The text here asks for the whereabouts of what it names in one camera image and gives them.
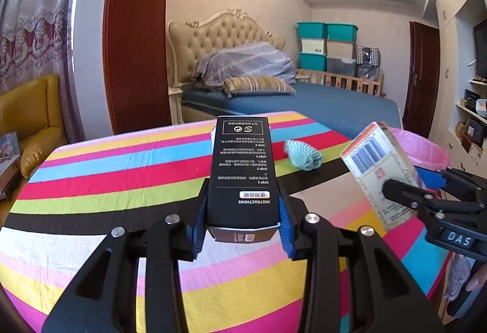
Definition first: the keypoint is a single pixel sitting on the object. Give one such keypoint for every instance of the brown cardboard box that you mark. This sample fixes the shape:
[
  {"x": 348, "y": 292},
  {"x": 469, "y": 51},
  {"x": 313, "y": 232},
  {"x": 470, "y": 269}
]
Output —
[{"x": 477, "y": 154}]

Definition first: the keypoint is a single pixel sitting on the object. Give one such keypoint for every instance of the black television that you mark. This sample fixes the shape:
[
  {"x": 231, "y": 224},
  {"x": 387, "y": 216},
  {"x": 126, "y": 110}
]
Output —
[{"x": 481, "y": 49}]

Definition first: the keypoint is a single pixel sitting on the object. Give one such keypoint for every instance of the wooden crib rail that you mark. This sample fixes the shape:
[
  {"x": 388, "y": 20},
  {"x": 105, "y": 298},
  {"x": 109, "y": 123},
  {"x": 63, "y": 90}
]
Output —
[{"x": 342, "y": 81}]

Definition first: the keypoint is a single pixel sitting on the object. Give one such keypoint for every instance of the striped colourful tablecloth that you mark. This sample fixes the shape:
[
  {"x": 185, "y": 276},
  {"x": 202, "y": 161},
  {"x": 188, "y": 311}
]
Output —
[{"x": 95, "y": 184}]

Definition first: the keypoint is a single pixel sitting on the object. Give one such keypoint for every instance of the striped brown pillow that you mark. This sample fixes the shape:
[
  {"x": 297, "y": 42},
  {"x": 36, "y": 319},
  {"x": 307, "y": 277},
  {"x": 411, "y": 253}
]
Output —
[{"x": 258, "y": 85}]

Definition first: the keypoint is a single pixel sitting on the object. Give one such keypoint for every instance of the teal foam net sleeve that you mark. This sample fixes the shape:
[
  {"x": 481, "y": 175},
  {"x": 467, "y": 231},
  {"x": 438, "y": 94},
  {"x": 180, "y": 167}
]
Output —
[{"x": 302, "y": 156}]

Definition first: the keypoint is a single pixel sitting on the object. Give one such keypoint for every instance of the dark grey bag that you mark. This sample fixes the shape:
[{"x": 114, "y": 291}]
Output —
[{"x": 367, "y": 72}]

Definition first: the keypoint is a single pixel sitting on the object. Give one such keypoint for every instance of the yellow cardboard box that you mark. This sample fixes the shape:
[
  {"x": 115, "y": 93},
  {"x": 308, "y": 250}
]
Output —
[{"x": 376, "y": 173}]

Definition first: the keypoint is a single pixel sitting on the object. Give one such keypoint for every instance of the pink-lined trash bin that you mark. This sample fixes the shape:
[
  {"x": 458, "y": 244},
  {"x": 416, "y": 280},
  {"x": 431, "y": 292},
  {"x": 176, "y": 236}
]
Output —
[{"x": 418, "y": 150}]

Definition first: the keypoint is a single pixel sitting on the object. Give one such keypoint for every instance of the red-brown wooden panel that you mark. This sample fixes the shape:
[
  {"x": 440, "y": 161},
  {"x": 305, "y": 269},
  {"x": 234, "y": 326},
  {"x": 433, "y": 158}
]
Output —
[{"x": 133, "y": 32}]

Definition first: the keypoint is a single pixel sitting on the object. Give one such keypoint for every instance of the black cardboard box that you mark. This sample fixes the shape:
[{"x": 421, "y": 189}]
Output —
[{"x": 241, "y": 165}]

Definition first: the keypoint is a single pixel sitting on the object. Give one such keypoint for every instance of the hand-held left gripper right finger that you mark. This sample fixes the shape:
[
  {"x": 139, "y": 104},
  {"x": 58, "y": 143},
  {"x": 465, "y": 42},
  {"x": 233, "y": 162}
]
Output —
[{"x": 285, "y": 230}]

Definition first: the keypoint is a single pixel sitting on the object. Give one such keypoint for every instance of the blue bed mattress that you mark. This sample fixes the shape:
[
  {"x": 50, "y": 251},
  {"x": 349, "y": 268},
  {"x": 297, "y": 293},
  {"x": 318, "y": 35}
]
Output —
[{"x": 334, "y": 108}]

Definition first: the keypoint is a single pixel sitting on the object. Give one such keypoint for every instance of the dark wooden door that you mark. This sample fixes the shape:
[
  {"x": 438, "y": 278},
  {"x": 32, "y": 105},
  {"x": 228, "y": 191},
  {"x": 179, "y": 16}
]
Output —
[{"x": 422, "y": 70}]

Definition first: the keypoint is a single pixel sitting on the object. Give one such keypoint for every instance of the small black shelf box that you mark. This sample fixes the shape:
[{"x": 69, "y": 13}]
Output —
[{"x": 471, "y": 95}]

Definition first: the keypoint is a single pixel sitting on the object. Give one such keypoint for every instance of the white orange shelf box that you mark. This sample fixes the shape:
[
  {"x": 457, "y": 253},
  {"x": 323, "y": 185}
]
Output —
[{"x": 482, "y": 106}]

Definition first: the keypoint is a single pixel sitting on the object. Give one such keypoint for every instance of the white storage box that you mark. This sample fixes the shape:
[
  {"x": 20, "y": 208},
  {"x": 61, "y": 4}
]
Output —
[{"x": 312, "y": 45}]

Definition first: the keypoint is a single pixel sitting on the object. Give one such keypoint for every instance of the grey striped duvet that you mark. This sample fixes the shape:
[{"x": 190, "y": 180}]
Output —
[{"x": 247, "y": 63}]

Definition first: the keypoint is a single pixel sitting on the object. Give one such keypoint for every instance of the cream nightstand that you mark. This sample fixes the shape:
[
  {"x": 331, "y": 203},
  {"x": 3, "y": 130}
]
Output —
[{"x": 175, "y": 104}]

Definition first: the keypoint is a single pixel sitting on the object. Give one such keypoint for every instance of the dark grey shelf box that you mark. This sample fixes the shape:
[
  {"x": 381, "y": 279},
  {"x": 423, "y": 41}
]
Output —
[{"x": 475, "y": 131}]

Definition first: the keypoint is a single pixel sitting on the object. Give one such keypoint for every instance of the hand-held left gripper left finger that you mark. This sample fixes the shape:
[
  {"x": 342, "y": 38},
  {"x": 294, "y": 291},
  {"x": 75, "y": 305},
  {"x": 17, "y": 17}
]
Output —
[{"x": 198, "y": 230}]

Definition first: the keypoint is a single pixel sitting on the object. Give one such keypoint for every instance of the flat cardboard box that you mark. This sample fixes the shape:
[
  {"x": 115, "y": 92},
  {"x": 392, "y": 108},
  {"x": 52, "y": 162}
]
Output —
[{"x": 9, "y": 177}]

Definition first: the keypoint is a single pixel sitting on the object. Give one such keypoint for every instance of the yellow leather sofa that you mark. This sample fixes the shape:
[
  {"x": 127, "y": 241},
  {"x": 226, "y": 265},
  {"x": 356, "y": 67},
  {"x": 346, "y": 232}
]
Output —
[{"x": 34, "y": 116}]

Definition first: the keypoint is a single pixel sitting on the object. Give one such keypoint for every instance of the teal storage box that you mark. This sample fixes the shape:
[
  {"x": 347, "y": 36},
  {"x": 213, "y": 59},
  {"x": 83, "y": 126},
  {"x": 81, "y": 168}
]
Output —
[
  {"x": 342, "y": 31},
  {"x": 311, "y": 30},
  {"x": 312, "y": 61}
]

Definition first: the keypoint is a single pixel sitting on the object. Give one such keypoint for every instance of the black white checked bag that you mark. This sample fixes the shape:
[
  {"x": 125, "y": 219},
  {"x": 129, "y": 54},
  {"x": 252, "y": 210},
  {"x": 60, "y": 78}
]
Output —
[{"x": 367, "y": 53}]

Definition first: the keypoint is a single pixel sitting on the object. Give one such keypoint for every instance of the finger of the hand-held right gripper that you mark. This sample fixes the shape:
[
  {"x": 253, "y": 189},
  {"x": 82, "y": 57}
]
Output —
[
  {"x": 456, "y": 180},
  {"x": 403, "y": 194}
]

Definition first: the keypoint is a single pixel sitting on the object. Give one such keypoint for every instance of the white lace curtain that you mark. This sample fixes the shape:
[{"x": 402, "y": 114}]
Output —
[{"x": 38, "y": 13}]

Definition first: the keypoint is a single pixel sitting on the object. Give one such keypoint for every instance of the clear grey storage box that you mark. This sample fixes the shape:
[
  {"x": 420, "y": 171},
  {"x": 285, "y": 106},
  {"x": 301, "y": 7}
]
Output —
[{"x": 340, "y": 66}]

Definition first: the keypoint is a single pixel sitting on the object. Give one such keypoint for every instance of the beige storage box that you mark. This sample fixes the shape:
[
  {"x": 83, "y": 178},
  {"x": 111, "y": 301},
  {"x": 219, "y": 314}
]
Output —
[{"x": 339, "y": 48}]

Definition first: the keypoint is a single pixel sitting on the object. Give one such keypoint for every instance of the grey fuzzy cloth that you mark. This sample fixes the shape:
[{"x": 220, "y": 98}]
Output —
[{"x": 460, "y": 279}]

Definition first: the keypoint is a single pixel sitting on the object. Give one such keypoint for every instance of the person's right hand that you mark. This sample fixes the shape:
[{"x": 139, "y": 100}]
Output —
[{"x": 477, "y": 279}]

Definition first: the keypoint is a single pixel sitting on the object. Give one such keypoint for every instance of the colourful picture box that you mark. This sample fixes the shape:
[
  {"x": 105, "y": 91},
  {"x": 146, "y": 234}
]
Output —
[{"x": 9, "y": 148}]

